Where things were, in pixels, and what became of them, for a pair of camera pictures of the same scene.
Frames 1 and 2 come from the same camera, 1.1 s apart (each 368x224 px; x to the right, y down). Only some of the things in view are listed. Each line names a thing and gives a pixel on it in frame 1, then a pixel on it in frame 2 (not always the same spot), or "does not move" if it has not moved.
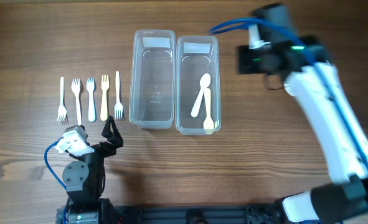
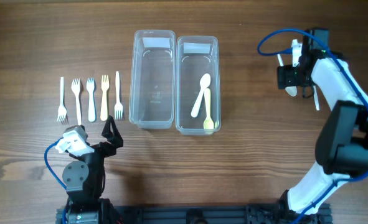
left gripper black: x=99 y=148 does not move
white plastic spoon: x=205 y=81 does not move
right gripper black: x=244 y=59 to x=284 y=76
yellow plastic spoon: x=208 y=123 does not move
